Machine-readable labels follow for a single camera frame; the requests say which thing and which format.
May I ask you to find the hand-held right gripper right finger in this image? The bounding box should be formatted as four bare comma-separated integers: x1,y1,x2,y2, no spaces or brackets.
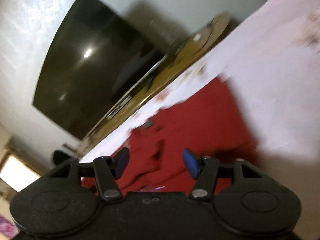
182,148,266,202

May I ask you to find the black television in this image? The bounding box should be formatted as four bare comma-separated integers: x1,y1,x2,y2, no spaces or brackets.
31,0,167,140

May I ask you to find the purple patterned cloth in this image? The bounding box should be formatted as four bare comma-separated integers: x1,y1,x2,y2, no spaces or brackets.
0,212,17,240

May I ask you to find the pink floral bed sheet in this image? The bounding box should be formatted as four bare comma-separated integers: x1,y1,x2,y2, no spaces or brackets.
80,0,320,180

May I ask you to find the red fleece garment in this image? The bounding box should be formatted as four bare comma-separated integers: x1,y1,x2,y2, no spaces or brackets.
81,76,258,193

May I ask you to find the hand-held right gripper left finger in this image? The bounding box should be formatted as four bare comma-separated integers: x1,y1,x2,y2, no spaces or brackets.
47,147,130,202

